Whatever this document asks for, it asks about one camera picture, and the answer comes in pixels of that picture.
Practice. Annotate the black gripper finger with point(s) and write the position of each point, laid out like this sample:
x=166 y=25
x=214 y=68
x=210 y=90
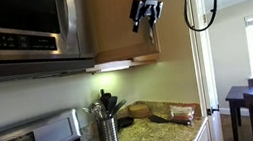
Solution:
x=136 y=23
x=151 y=20

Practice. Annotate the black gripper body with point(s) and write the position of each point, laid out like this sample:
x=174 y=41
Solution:
x=142 y=8

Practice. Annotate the white door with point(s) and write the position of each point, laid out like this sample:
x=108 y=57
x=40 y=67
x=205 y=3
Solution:
x=208 y=82

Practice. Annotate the under-cabinet light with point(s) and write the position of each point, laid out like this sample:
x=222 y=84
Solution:
x=109 y=66

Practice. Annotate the near steel utensil holder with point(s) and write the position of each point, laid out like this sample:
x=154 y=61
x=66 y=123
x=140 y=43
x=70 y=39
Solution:
x=105 y=118

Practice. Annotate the small black bowl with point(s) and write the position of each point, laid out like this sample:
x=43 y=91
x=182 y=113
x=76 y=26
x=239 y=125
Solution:
x=125 y=122

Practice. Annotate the plastic food bag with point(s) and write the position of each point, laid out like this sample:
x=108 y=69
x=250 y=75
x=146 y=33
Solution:
x=184 y=113

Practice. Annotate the stainless steel microwave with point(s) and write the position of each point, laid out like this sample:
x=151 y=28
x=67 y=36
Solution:
x=40 y=38

